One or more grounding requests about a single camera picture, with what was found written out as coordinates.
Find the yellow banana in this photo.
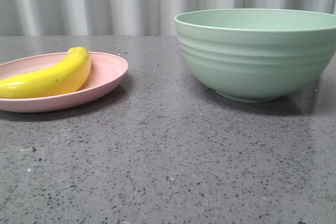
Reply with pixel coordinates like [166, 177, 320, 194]
[1, 47, 91, 99]

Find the pink plate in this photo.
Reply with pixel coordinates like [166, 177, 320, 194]
[1, 52, 128, 113]

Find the green ribbed bowl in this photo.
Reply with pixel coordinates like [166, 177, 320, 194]
[174, 8, 335, 102]

